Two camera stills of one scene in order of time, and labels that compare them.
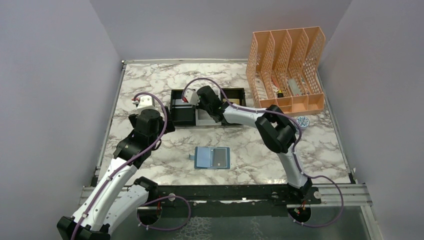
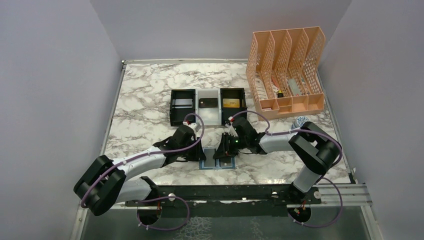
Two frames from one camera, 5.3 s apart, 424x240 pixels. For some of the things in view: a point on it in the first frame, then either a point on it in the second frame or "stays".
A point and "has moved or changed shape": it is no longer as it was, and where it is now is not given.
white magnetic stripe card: x=180 y=104 stays
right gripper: x=200 y=106 -> x=221 y=152
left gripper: x=169 y=127 -> x=198 y=154
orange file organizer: x=282 y=69 stays
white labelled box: x=261 y=89 stays
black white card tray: x=184 y=114 stays
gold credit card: x=236 y=101 stays
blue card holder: x=211 y=157 has moved or changed shape
